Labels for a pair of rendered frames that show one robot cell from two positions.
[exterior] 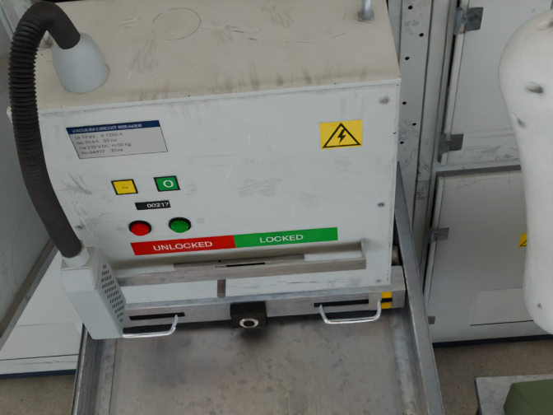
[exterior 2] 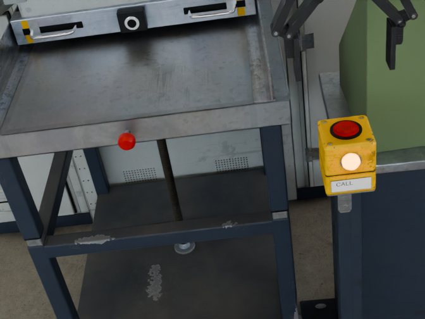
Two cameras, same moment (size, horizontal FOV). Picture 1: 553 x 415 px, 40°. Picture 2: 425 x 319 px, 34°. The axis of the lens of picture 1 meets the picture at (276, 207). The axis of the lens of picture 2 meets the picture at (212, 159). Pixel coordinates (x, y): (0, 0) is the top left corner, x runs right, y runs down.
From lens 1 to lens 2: 88 cm
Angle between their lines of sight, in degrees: 15
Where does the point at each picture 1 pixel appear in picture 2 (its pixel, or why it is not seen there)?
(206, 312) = (99, 21)
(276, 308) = (153, 15)
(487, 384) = (328, 75)
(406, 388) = (253, 52)
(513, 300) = not seen: hidden behind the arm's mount
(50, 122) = not seen: outside the picture
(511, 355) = not seen: hidden behind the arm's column
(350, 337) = (213, 36)
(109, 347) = (23, 56)
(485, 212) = (340, 14)
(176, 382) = (73, 68)
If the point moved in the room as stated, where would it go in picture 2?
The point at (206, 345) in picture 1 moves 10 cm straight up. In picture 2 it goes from (99, 50) to (88, 9)
